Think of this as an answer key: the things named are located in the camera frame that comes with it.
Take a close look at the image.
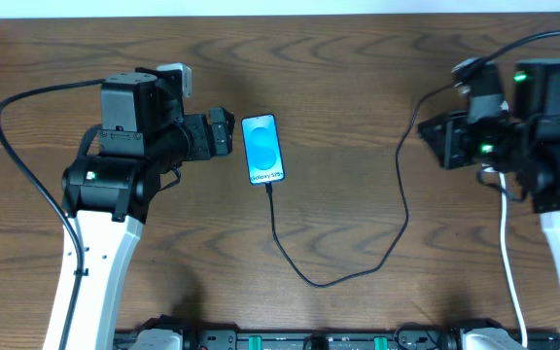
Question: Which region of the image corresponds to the blue Galaxy smartphone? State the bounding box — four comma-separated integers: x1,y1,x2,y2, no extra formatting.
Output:
241,114,285,186

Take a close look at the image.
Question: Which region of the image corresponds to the black USB charging cable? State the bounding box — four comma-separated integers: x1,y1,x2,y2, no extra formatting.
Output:
263,80,461,290

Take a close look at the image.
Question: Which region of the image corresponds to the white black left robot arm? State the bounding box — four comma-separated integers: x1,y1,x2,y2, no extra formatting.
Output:
44,63,235,349

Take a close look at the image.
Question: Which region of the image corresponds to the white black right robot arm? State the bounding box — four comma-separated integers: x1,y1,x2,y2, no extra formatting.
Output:
418,58,560,287

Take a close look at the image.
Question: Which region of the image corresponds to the white power strip cord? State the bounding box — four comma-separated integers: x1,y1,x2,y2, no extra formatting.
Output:
481,164,529,349

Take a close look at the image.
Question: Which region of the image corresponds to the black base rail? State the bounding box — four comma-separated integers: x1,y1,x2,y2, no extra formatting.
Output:
113,315,560,350

